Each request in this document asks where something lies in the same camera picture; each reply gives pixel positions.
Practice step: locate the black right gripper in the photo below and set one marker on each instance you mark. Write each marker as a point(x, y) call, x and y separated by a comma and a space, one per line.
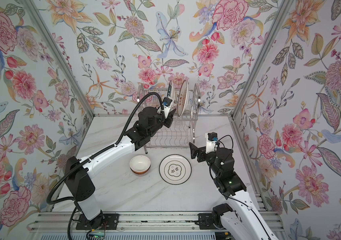
point(195, 151)

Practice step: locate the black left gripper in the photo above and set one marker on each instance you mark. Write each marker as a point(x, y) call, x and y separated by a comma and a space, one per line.
point(169, 120)

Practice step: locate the orange patterned plate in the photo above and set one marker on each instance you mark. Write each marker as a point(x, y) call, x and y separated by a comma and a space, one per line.
point(182, 98)

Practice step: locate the dark rimmed white plate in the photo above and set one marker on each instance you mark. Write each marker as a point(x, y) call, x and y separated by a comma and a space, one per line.
point(171, 92)

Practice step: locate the white plain plate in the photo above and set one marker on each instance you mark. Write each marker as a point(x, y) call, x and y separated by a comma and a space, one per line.
point(175, 169)

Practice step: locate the orange bowl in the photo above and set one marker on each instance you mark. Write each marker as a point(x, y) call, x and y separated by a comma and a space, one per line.
point(140, 163)

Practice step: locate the pink floral patterned bowl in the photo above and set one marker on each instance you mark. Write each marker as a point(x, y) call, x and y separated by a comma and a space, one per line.
point(140, 173)

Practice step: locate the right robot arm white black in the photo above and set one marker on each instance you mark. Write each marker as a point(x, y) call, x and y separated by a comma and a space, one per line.
point(238, 214)

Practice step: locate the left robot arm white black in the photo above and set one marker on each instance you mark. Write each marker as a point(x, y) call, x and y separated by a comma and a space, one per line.
point(80, 182)

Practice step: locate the steel two-tier dish rack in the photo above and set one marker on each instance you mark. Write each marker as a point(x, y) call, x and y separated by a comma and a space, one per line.
point(182, 130)

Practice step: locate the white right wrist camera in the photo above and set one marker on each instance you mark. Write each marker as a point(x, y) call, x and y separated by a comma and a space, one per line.
point(211, 140)

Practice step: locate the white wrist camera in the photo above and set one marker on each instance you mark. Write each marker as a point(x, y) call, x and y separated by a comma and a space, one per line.
point(211, 140)
point(166, 106)

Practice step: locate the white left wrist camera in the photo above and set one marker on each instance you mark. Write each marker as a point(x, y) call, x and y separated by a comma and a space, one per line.
point(166, 106)

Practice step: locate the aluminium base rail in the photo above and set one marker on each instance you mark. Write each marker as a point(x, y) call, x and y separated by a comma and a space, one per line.
point(128, 221)

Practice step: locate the aluminium right corner frame post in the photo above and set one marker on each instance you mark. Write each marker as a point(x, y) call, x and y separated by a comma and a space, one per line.
point(281, 14)

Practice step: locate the aluminium corner frame post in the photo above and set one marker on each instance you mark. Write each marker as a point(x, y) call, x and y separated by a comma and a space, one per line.
point(36, 18)
point(281, 14)

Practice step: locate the aluminium left corner frame post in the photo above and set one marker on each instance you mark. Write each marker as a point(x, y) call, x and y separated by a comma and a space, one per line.
point(36, 18)

